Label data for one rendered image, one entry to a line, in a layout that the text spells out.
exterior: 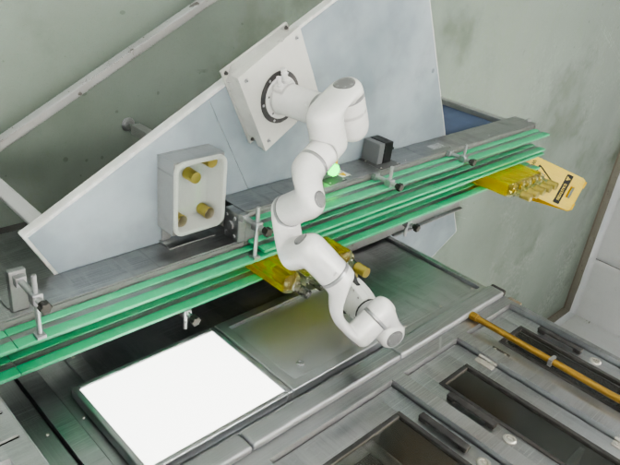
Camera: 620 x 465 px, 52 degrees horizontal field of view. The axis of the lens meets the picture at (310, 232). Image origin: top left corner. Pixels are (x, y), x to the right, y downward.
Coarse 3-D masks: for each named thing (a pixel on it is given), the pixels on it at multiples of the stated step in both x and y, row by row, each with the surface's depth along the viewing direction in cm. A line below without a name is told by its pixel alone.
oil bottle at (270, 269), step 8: (272, 256) 194; (256, 264) 192; (264, 264) 190; (272, 264) 190; (280, 264) 190; (256, 272) 193; (264, 272) 190; (272, 272) 187; (280, 272) 186; (288, 272) 187; (296, 272) 187; (272, 280) 189; (280, 280) 186; (288, 280) 184; (296, 280) 185; (280, 288) 187; (288, 288) 185
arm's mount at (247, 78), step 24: (264, 48) 180; (288, 48) 183; (240, 72) 175; (264, 72) 179; (288, 72) 186; (312, 72) 194; (240, 96) 179; (264, 96) 182; (240, 120) 190; (264, 120) 186; (288, 120) 194; (264, 144) 190
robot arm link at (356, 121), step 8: (360, 104) 165; (352, 112) 165; (360, 112) 166; (344, 120) 167; (352, 120) 167; (360, 120) 168; (368, 120) 172; (352, 128) 169; (360, 128) 169; (352, 136) 170; (360, 136) 171
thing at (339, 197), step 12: (528, 132) 298; (540, 132) 301; (492, 144) 277; (504, 144) 279; (516, 144) 280; (480, 156) 261; (408, 168) 240; (420, 168) 242; (432, 168) 243; (444, 168) 245; (372, 180) 226; (396, 180) 229; (408, 180) 230; (336, 192) 214; (348, 192) 216; (360, 192) 216; (372, 192) 217; (336, 204) 205; (264, 216) 192
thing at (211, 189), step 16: (192, 160) 173; (208, 160) 176; (224, 160) 180; (176, 176) 171; (208, 176) 187; (224, 176) 183; (176, 192) 173; (192, 192) 186; (208, 192) 189; (224, 192) 185; (176, 208) 175; (192, 208) 189; (224, 208) 188; (176, 224) 178; (192, 224) 185; (208, 224) 186
